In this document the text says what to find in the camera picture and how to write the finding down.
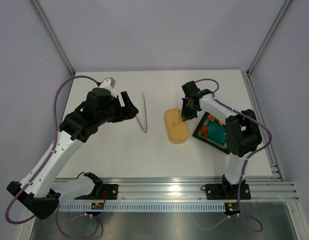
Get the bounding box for orange fried nugget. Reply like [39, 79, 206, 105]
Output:
[207, 114, 218, 122]

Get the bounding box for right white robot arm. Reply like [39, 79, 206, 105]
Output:
[181, 81, 262, 201]

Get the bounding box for aluminium frame post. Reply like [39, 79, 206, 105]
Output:
[246, 0, 294, 77]
[29, 0, 76, 76]

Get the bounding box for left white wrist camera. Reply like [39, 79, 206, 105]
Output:
[98, 77, 117, 98]

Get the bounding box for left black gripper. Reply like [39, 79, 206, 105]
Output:
[96, 91, 139, 126]

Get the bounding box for black teal square plate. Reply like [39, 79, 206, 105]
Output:
[192, 112, 230, 155]

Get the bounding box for metal tongs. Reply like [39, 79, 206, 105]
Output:
[136, 91, 148, 134]

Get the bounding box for black base bracket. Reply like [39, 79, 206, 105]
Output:
[75, 183, 119, 200]
[200, 183, 252, 200]

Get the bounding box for tan lunch box lid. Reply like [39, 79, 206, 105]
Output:
[164, 108, 189, 144]

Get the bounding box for right aluminium frame post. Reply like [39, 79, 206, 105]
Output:
[246, 0, 294, 77]

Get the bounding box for orange chicken wing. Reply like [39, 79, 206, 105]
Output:
[201, 125, 209, 140]

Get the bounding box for left aluminium frame post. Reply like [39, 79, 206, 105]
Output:
[29, 0, 76, 76]

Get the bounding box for white slotted cable duct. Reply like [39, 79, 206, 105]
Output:
[59, 202, 226, 213]

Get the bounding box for right black base bracket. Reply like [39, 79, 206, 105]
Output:
[200, 183, 252, 200]

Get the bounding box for aluminium mounting rail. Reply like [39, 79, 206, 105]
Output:
[103, 177, 299, 203]

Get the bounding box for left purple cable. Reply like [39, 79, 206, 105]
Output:
[5, 75, 105, 238]

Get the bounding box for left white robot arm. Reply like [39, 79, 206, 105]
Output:
[7, 87, 139, 220]

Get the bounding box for left black base bracket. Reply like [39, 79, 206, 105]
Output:
[75, 183, 119, 200]

